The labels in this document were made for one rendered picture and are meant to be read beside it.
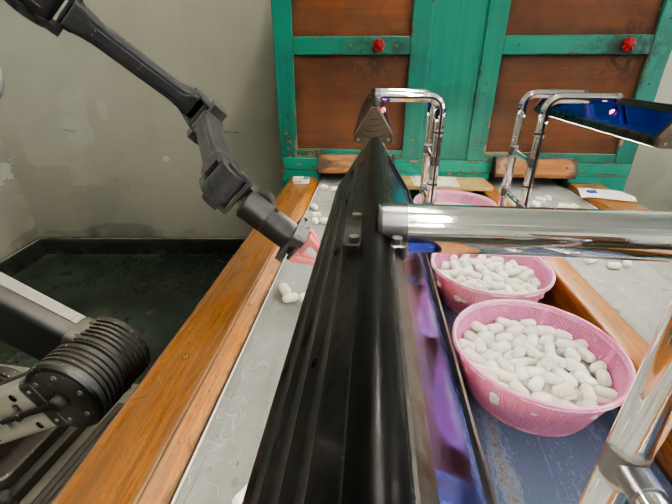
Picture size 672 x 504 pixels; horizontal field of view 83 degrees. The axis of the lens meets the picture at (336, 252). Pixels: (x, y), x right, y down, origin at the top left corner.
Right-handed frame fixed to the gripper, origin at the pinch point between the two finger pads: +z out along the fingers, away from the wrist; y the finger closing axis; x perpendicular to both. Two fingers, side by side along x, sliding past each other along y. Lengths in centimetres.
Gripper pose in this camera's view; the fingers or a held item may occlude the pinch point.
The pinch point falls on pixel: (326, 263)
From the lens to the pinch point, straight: 76.0
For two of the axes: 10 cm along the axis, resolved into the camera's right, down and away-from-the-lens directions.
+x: -6.2, 6.8, 4.0
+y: 0.9, -4.4, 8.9
